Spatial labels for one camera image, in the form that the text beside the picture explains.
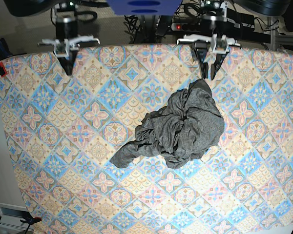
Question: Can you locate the patterned tablecloth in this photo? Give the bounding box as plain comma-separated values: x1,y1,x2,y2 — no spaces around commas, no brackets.
0,44,293,234

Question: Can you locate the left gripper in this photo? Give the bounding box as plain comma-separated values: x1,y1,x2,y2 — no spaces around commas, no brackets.
177,34,240,80

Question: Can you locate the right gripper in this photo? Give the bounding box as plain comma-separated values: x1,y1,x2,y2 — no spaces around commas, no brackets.
38,35,100,76

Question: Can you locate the black clamp lower left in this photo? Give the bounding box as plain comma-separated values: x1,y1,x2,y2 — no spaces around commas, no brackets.
0,212,42,226

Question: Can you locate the grey t-shirt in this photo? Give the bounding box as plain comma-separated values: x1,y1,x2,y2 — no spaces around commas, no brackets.
110,79,225,169

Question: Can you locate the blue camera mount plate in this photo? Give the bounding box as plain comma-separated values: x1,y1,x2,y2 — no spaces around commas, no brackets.
106,0,182,16

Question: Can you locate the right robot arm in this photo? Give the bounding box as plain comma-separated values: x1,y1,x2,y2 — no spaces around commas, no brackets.
38,1,100,76

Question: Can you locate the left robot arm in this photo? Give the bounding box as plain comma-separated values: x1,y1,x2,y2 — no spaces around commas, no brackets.
176,0,241,80

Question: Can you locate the power strip with red switch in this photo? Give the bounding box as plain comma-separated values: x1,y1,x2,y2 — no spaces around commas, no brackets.
170,22,201,32

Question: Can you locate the blue handled clamp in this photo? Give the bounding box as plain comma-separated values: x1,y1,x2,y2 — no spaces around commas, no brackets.
0,38,13,59

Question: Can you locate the aluminium frame post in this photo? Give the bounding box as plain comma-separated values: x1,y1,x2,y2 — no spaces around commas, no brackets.
267,17,279,51

